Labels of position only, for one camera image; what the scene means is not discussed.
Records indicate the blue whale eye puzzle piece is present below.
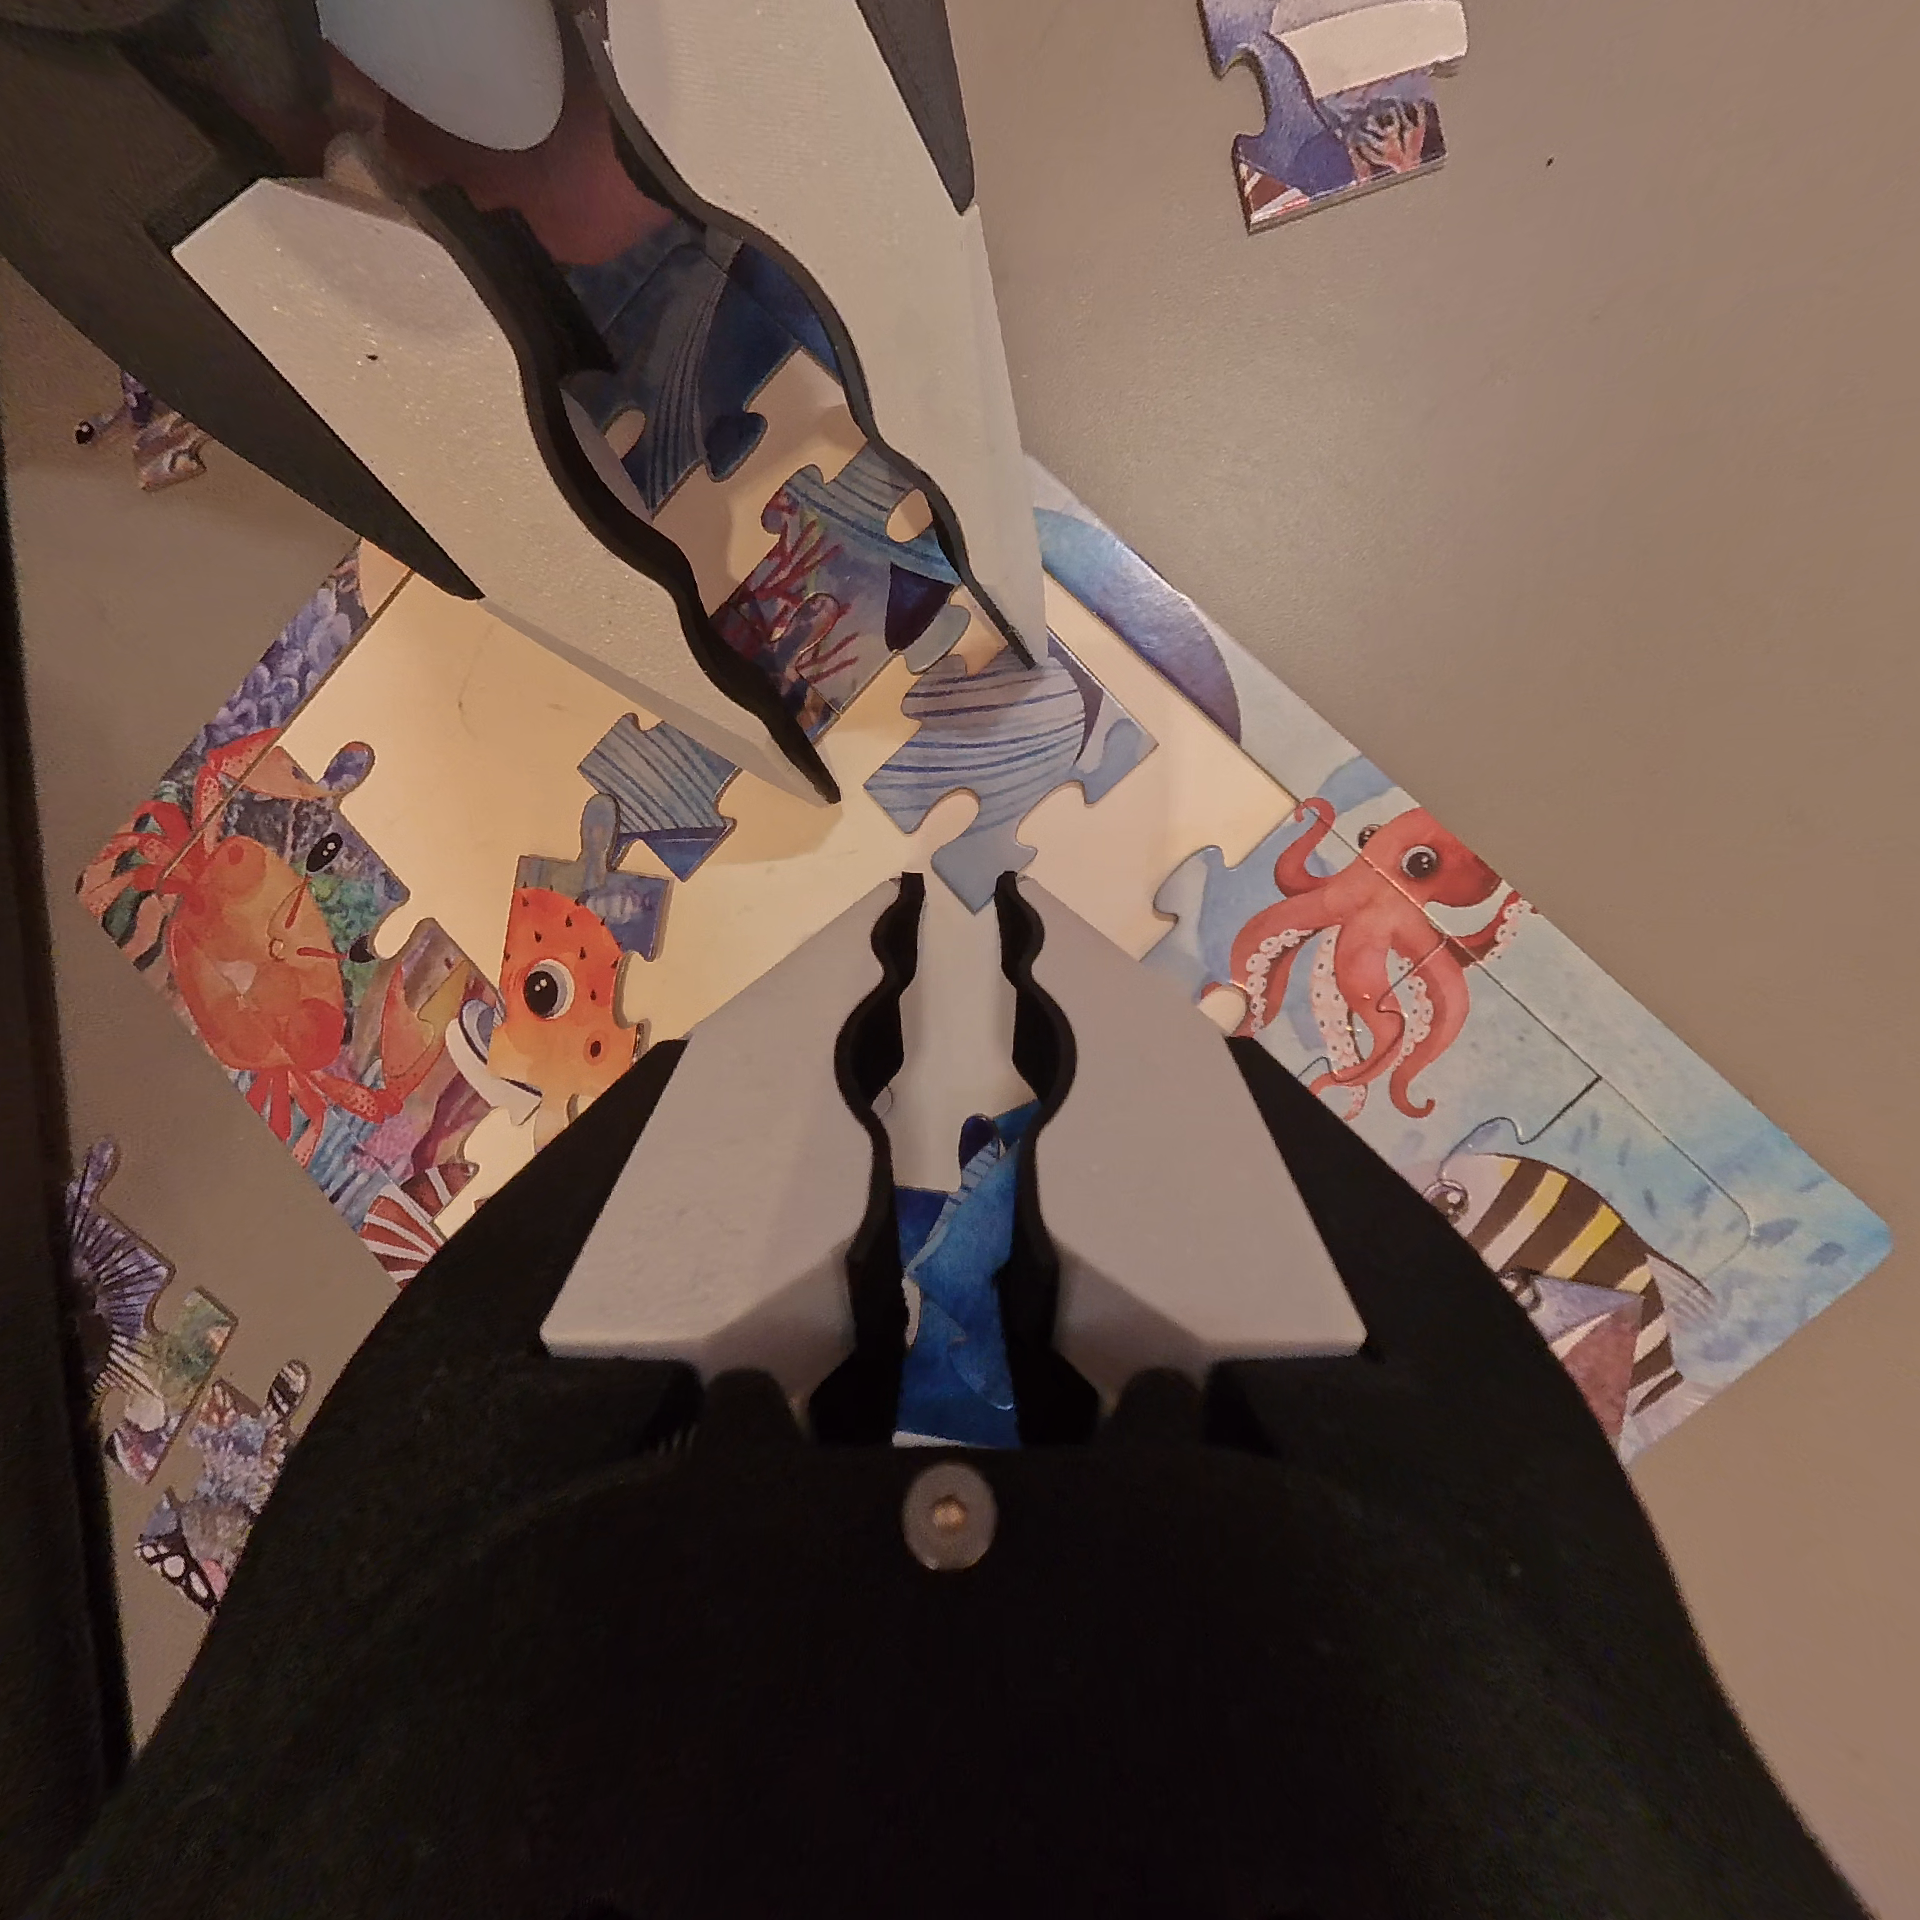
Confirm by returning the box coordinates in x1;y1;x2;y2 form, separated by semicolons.
892;1101;1052;1449

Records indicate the ocean print puzzle board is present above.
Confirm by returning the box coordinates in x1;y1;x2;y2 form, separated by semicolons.
76;465;1892;1466

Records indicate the purple seahorse loose piece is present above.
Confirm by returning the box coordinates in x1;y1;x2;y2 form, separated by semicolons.
67;374;212;492

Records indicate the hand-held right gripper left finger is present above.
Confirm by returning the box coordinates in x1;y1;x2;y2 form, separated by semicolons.
540;874;928;1447

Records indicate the black perforated pad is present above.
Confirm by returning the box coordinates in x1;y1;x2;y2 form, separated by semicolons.
0;495;133;1801

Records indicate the orange pufferfish puzzle piece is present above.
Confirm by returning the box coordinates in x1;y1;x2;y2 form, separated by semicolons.
486;796;669;1126

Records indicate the grey blue red-striped puzzle piece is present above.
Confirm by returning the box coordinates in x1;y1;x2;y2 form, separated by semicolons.
1200;0;1470;234

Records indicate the group of assembled puzzle pieces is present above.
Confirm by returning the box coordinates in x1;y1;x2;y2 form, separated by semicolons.
83;241;1748;1426

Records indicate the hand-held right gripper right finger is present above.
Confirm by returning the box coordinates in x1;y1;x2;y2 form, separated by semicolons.
995;874;1370;1447

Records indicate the pile of loose puzzle pieces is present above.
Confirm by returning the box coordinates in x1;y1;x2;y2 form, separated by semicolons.
60;1141;313;1614

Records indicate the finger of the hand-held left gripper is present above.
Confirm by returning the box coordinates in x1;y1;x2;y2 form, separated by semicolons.
170;171;845;806
570;0;1046;671

